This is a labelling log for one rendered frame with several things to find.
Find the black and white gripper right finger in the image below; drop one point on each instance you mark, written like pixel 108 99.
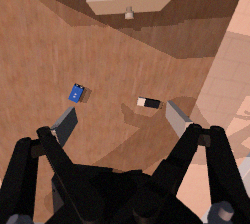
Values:
pixel 229 199

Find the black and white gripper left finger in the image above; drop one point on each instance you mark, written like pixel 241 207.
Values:
pixel 18 189

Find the blue rectangular block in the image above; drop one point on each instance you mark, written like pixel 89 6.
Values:
pixel 76 93

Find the tan wooden drawer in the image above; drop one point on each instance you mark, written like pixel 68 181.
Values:
pixel 129 7

